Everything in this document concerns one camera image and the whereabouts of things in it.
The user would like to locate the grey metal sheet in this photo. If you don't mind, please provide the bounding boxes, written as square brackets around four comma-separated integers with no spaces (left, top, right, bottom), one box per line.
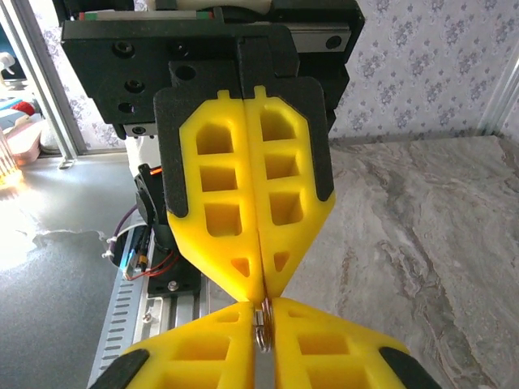
[0,156,135,389]

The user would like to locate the metal keyring with chain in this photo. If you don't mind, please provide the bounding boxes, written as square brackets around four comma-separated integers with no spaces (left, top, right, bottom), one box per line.
[254,297,277,389]

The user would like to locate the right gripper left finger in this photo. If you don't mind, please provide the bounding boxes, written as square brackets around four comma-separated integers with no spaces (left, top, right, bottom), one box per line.
[87,301,260,389]

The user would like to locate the clear ribbed glass jar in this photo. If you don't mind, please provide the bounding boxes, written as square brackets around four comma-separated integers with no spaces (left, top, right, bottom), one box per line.
[0,129,24,191]

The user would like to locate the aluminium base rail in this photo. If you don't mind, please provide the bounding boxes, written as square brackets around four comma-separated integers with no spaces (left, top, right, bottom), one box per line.
[131,279,255,357]

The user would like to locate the pink tray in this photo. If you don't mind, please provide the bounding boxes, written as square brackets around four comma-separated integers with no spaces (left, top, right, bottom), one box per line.
[6,117,45,167]

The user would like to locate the grey slotted cable duct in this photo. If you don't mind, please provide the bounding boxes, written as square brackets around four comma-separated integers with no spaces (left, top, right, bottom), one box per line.
[86,238,144,389]

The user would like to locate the small circuit board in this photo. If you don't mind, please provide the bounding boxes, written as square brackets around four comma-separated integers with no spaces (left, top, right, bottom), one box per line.
[120,233,179,283]

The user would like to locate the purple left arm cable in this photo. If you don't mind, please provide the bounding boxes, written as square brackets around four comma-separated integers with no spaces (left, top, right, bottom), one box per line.
[109,203,139,246]

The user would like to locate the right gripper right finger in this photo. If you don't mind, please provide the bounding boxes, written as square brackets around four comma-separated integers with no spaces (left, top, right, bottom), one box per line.
[269,297,444,389]

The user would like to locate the aluminium frame post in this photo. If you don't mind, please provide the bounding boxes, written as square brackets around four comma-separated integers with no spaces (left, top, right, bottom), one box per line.
[479,52,519,137]
[0,0,88,169]

